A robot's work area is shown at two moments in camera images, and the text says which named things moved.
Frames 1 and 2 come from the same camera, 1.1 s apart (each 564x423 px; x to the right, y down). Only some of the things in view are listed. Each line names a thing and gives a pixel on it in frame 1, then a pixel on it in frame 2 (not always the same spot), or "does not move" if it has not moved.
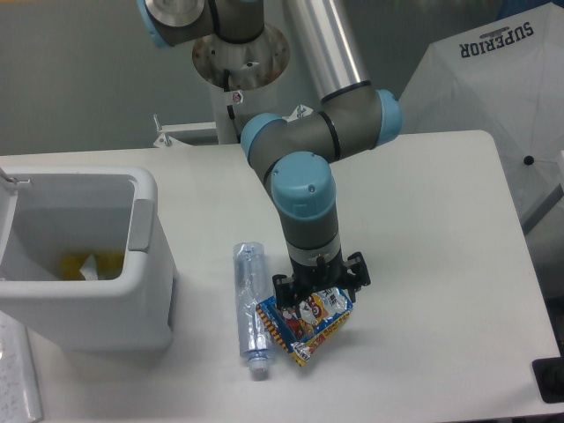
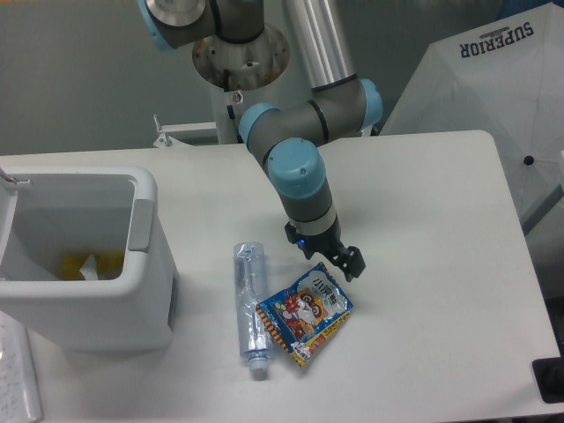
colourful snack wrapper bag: x=307 y=325 does not move
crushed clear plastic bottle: x=251 y=277 does not move
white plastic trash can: x=84 y=254 does not move
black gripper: x=309 y=278 -> x=329 y=244
